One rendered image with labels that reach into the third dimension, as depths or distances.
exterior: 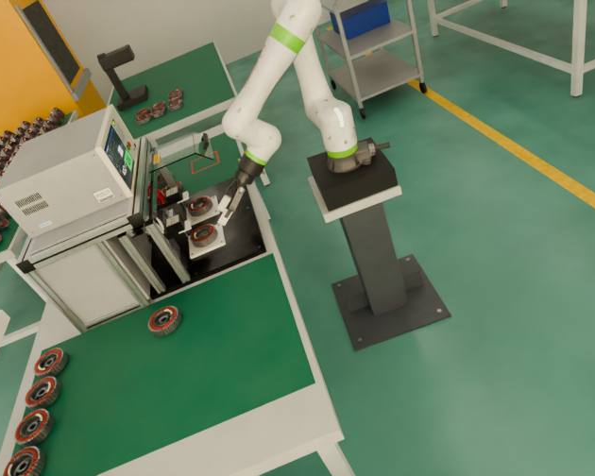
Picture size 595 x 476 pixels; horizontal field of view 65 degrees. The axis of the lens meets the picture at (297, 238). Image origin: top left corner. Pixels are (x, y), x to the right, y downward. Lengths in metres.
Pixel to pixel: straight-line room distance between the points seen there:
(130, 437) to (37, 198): 0.84
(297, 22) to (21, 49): 4.03
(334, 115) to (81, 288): 1.10
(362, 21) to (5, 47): 3.29
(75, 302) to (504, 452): 1.64
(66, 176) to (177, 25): 5.44
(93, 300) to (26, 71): 3.82
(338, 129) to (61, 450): 1.37
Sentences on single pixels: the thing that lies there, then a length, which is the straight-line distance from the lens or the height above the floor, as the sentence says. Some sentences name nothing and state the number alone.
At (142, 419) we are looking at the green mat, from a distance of 1.51.
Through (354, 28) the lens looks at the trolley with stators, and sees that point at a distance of 4.35.
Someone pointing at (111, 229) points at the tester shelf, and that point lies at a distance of 1.65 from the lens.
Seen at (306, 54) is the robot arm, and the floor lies 1.27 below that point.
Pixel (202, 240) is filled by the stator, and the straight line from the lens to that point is 1.88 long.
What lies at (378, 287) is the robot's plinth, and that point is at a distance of 2.24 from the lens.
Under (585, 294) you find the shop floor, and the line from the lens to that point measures 2.42.
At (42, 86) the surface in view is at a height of 0.96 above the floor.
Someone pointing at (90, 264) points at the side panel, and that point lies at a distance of 1.76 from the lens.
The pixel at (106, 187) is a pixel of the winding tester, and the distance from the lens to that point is 1.73.
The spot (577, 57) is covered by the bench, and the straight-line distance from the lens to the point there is 3.74.
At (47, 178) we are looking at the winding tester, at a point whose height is 1.29.
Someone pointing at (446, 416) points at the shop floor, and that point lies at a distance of 2.05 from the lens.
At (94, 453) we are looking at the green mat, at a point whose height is 0.75.
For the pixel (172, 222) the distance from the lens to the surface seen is 1.87.
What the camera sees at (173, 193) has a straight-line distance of 2.07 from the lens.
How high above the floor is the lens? 1.80
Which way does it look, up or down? 36 degrees down
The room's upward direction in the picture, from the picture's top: 23 degrees counter-clockwise
